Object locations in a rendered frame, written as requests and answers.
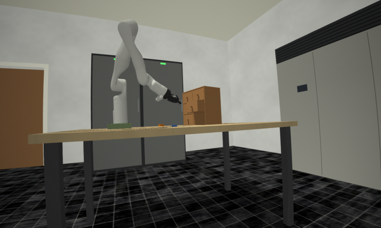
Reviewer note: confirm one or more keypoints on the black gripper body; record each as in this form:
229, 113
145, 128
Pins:
168, 95

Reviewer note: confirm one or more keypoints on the orange-brown wooden chest of drawers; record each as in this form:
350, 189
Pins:
212, 104

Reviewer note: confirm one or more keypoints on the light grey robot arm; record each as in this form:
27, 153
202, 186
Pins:
128, 30

